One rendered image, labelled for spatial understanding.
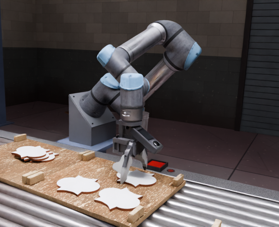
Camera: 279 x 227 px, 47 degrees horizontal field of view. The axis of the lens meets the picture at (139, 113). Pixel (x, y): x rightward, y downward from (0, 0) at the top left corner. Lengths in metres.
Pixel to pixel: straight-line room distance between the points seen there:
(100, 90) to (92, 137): 0.24
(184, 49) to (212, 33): 4.39
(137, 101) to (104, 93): 0.60
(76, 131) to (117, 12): 5.03
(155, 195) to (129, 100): 0.31
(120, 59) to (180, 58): 0.36
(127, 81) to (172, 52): 0.45
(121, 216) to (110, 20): 5.93
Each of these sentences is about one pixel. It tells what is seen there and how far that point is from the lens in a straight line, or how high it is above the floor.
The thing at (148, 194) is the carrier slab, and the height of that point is 0.94.
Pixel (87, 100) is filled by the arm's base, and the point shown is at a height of 1.10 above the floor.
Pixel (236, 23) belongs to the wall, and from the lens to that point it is 5.71.
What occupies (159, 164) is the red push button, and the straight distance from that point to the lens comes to 1.28.
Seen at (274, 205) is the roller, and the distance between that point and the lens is 1.11.
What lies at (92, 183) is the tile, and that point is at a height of 0.94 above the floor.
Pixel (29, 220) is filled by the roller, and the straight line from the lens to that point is 0.95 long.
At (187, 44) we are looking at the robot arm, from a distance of 1.41.
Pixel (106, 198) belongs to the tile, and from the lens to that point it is 0.97.
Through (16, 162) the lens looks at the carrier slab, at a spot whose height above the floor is 0.94.
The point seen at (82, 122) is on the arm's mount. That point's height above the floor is 0.99.
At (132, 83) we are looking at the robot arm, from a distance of 1.01.
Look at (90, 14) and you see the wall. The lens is 6.94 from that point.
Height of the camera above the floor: 1.39
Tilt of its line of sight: 12 degrees down
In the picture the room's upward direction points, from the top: 2 degrees clockwise
